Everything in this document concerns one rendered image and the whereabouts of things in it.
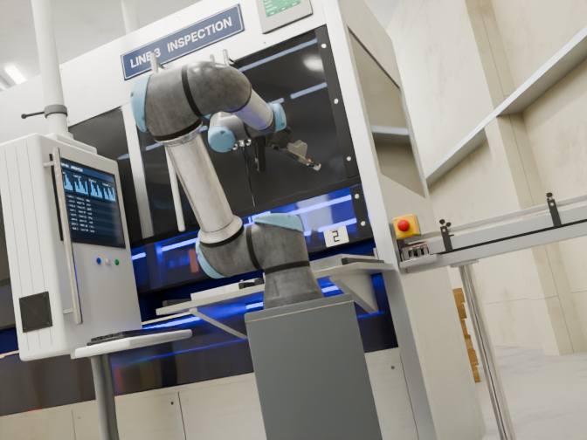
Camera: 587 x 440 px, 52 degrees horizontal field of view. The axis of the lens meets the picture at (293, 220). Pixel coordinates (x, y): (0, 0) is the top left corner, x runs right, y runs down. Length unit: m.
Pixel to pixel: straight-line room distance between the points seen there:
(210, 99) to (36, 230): 1.03
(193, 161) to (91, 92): 1.53
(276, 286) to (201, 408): 1.09
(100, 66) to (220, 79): 1.60
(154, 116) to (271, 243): 0.41
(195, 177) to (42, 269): 0.88
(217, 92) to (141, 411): 1.61
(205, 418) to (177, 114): 1.41
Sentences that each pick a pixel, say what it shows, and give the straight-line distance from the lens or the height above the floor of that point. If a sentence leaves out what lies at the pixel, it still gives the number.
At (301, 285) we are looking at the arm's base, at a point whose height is 0.83.
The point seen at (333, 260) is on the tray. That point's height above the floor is 0.90.
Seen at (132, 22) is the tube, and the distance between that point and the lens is 3.20.
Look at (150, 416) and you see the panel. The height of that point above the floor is 0.50.
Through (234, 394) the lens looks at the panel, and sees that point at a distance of 2.36.
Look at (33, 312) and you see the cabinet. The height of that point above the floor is 0.95.
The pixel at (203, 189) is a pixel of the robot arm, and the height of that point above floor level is 1.09.
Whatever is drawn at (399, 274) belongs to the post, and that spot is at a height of 0.84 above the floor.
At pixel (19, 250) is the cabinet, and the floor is 1.16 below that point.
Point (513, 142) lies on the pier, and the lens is 6.29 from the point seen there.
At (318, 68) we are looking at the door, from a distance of 2.31.
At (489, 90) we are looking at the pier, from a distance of 6.39.
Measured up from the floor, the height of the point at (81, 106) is 1.87.
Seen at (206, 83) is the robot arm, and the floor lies 1.26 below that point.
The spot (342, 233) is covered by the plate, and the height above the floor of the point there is 1.02.
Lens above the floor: 0.74
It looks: 10 degrees up
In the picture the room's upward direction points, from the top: 11 degrees counter-clockwise
